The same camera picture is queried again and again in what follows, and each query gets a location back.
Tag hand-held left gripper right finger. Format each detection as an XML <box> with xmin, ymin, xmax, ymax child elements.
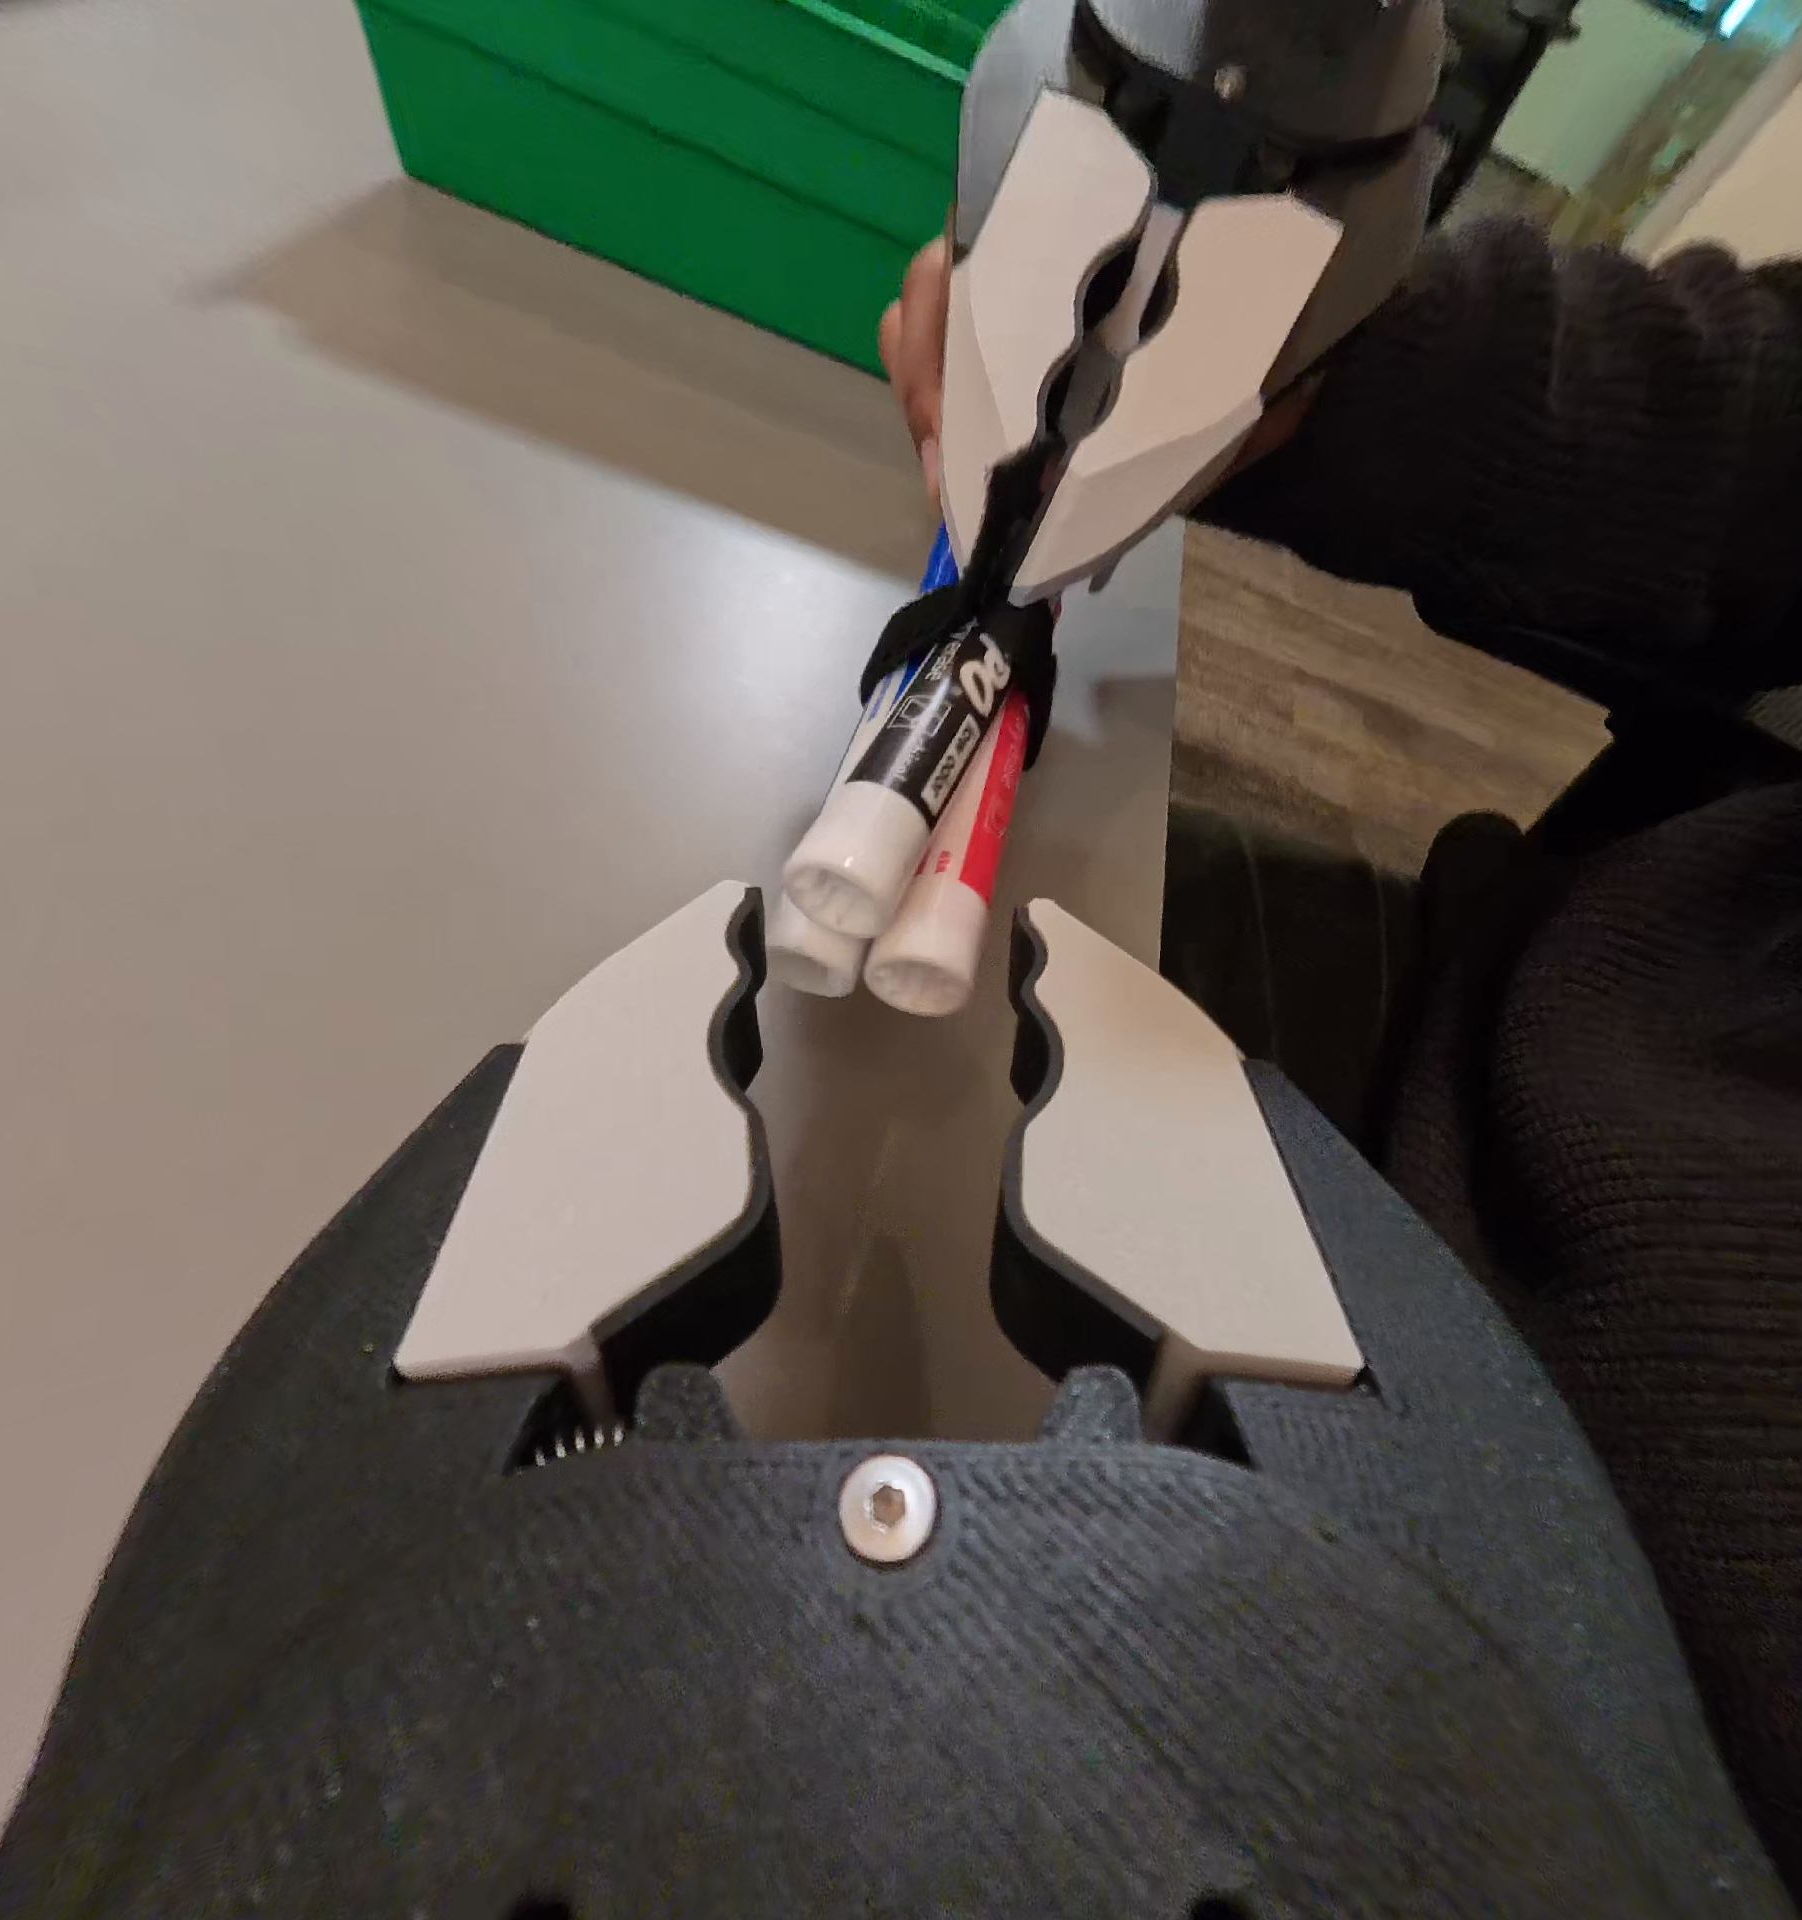
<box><xmin>987</xmin><ymin>900</ymin><xmax>1369</xmax><ymax>1445</ymax></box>

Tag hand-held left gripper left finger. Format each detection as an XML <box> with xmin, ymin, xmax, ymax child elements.
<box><xmin>395</xmin><ymin>881</ymin><xmax>783</xmax><ymax>1427</ymax></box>

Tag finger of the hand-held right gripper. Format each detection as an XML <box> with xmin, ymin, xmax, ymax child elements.
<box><xmin>1016</xmin><ymin>194</ymin><xmax>1350</xmax><ymax>607</ymax></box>
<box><xmin>938</xmin><ymin>85</ymin><xmax>1159</xmax><ymax>564</ymax></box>

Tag black hook-and-loop strap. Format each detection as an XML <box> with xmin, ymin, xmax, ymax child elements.
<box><xmin>859</xmin><ymin>441</ymin><xmax>1105</xmax><ymax>768</ymax></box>

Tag blue dry erase marker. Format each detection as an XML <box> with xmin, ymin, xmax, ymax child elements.
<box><xmin>771</xmin><ymin>523</ymin><xmax>966</xmax><ymax>1000</ymax></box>

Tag red dry erase marker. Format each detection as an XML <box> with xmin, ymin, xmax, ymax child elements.
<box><xmin>862</xmin><ymin>689</ymin><xmax>1037</xmax><ymax>1023</ymax></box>

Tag black dry erase marker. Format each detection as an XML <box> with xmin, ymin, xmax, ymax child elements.
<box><xmin>783</xmin><ymin>629</ymin><xmax>1034</xmax><ymax>947</ymax></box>

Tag person's right forearm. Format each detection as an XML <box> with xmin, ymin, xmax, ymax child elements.
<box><xmin>1189</xmin><ymin>218</ymin><xmax>1802</xmax><ymax>720</ymax></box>

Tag person's right hand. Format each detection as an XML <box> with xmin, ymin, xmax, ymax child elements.
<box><xmin>877</xmin><ymin>236</ymin><xmax>952</xmax><ymax>511</ymax></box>

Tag glass door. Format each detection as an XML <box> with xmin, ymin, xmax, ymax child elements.
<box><xmin>1492</xmin><ymin>0</ymin><xmax>1727</xmax><ymax>198</ymax></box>

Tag green plastic bin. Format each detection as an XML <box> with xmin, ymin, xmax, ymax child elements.
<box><xmin>352</xmin><ymin>0</ymin><xmax>1016</xmax><ymax>374</ymax></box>

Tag dark corduroy pants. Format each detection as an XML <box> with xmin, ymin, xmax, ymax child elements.
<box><xmin>1165</xmin><ymin>801</ymin><xmax>1445</xmax><ymax>1160</ymax></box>

